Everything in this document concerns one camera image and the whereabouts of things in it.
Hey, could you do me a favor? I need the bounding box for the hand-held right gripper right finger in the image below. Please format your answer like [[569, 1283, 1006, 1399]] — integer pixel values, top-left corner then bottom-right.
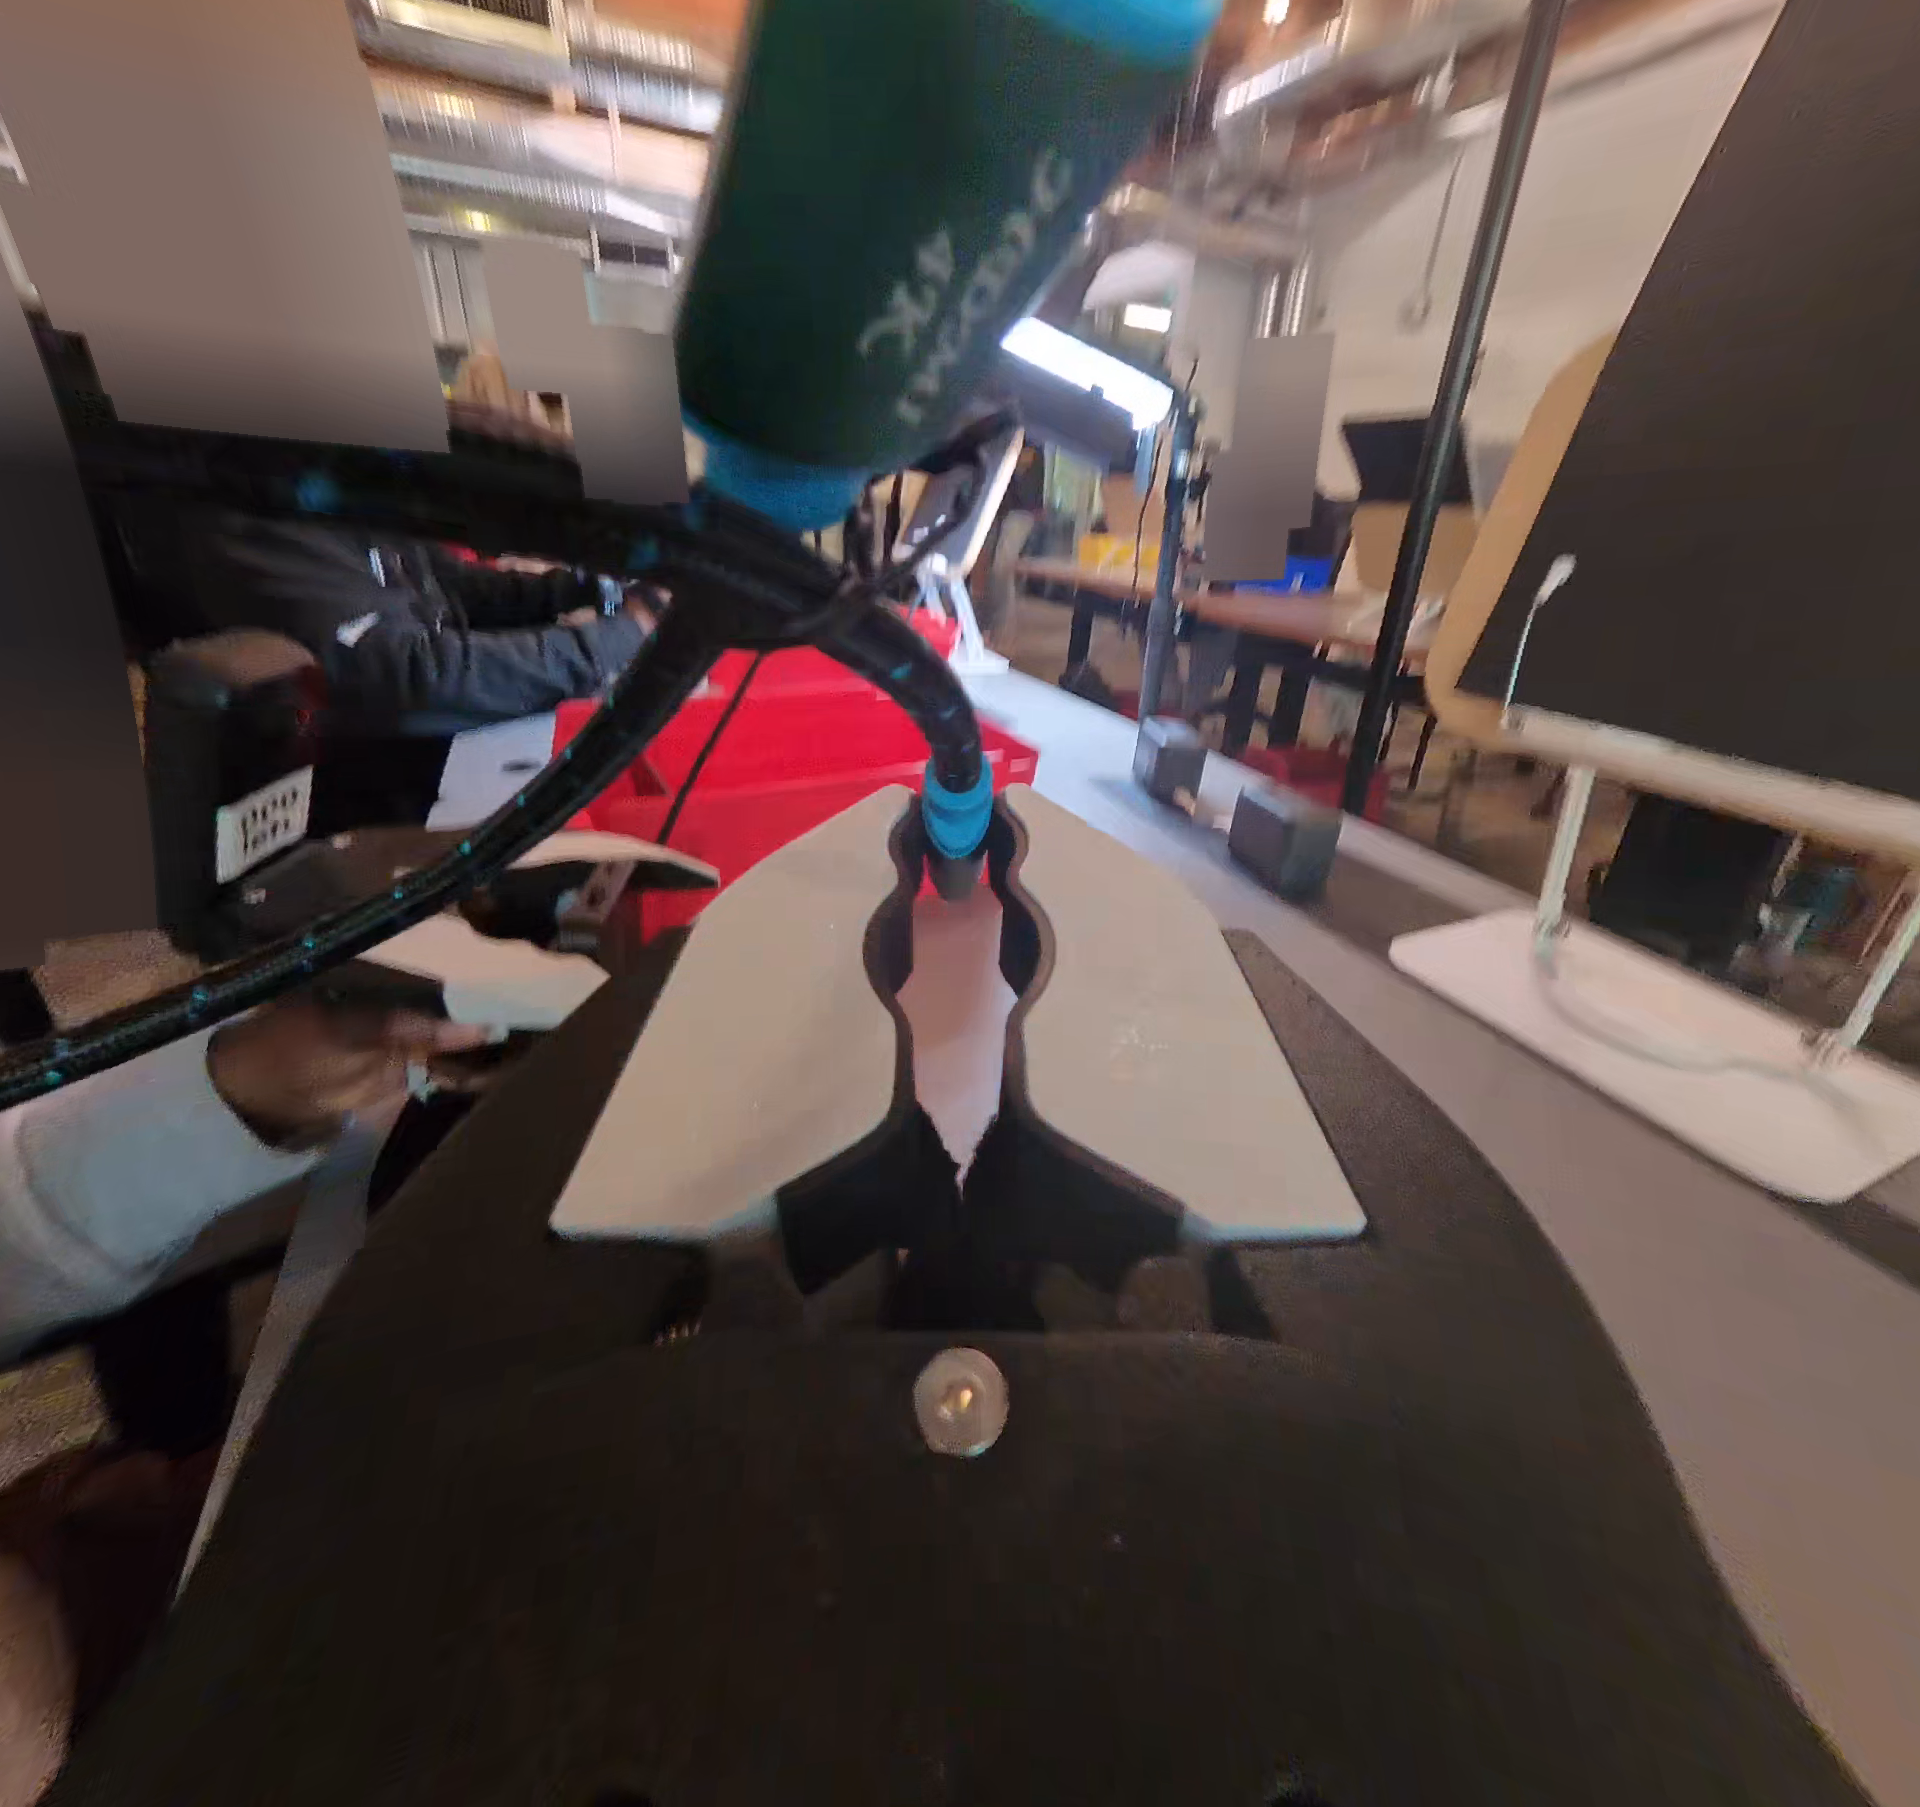
[[993, 785, 1371, 1247]]

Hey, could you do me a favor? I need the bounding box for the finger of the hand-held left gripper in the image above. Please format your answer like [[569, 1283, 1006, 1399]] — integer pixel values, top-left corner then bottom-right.
[[352, 913, 609, 1038], [510, 829, 723, 894]]

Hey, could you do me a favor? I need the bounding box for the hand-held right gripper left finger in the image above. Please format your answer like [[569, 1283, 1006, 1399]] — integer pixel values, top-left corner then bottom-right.
[[550, 785, 921, 1238]]

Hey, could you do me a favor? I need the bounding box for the red plastic bin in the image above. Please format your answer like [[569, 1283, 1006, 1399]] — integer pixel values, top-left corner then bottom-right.
[[548, 644, 1040, 939]]

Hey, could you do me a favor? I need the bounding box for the black braided hdmi cable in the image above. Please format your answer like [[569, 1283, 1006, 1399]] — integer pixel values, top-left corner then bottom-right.
[[0, 0, 1221, 1107]]

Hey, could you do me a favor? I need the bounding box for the person's left forearm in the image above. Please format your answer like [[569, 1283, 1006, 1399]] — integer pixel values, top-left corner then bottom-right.
[[0, 1043, 326, 1365]]

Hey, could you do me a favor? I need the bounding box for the person's left hand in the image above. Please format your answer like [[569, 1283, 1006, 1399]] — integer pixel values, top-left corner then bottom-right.
[[207, 1000, 515, 1155]]

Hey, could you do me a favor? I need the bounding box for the white panel stand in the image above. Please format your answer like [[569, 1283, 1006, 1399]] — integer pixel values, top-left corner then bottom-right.
[[1388, 703, 1920, 1206]]

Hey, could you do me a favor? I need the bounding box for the long wooden table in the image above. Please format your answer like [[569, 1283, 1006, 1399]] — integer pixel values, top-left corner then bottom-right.
[[1021, 553, 1441, 759]]

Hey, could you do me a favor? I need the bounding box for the wood-framed black panel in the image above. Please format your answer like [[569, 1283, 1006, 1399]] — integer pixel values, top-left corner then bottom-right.
[[1425, 0, 1920, 790], [876, 419, 1029, 676]]

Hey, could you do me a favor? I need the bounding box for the led light panel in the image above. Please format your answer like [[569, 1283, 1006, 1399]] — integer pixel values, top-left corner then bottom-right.
[[997, 315, 1179, 434]]

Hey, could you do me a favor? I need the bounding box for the white charging cable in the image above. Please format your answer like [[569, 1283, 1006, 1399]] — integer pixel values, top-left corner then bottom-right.
[[1500, 553, 1576, 714]]

